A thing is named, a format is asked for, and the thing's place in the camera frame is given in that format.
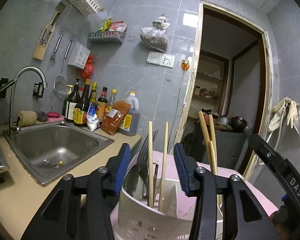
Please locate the hanging steel strainer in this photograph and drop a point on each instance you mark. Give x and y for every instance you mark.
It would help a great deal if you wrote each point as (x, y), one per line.
(60, 84)

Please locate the plastic bag of dried goods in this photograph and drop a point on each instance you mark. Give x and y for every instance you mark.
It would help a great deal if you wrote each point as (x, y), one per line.
(155, 37)

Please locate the dark soy sauce bottle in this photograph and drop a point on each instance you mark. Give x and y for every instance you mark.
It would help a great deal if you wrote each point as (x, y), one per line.
(71, 102)

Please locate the steel sink faucet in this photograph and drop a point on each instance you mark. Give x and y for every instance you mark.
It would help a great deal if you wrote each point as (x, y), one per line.
(11, 127)

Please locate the white wall basket rack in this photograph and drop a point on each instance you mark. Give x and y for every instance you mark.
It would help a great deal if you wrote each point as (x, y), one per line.
(86, 7)

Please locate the yellow-label sauce bottle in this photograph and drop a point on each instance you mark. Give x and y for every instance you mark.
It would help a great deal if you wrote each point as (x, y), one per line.
(81, 108)

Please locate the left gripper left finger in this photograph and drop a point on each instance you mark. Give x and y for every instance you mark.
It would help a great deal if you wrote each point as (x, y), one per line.
(78, 207)

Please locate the steel fork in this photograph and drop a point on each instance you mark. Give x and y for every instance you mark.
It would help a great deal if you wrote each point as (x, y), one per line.
(142, 163)

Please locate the white blue salt bag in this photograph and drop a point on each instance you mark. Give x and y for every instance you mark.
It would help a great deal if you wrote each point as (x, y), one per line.
(92, 119)

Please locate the white rubber gloves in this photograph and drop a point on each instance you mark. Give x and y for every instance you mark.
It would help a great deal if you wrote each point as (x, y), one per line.
(287, 106)

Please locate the orange wall hook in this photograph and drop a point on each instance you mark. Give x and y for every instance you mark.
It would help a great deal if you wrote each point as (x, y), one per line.
(185, 65)

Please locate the hanging steel peeler tool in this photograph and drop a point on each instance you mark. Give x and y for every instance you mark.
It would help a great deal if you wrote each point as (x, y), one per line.
(53, 56)

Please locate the large oil jug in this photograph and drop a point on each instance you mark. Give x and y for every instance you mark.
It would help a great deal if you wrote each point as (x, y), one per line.
(129, 124)

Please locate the red-label sauce bottle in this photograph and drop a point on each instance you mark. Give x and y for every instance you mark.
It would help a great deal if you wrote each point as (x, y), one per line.
(101, 104)

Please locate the white wall switch socket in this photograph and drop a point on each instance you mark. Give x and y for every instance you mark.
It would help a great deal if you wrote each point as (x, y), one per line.
(160, 59)

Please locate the thick bamboo chopstick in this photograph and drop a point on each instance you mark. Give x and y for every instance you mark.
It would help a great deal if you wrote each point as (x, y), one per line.
(206, 135)

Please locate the thin bamboo chopstick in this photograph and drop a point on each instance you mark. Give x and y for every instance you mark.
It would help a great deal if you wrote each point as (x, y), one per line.
(150, 165)

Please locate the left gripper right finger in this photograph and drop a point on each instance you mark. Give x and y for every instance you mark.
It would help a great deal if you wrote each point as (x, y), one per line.
(244, 217)

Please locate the grey wall shelf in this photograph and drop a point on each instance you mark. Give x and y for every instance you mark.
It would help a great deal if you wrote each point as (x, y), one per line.
(107, 37)

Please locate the black cooking pot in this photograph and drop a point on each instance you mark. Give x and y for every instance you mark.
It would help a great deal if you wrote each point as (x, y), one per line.
(238, 124)

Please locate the beige loofah sponge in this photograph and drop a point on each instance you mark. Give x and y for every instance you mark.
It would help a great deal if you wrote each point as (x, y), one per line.
(27, 118)

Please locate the red plastic bag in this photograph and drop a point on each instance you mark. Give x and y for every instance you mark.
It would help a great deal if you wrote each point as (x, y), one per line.
(88, 70)

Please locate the steel kitchen sink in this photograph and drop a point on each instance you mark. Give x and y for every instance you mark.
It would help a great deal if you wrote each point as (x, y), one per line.
(48, 151)

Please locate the person right hand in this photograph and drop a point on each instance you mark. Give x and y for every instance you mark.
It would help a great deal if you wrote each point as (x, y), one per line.
(286, 222)

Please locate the white tissue box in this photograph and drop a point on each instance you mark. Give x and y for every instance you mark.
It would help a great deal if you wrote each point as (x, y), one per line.
(79, 56)

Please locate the white plastic utensil holder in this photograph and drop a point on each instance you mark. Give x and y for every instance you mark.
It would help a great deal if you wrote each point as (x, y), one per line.
(133, 219)

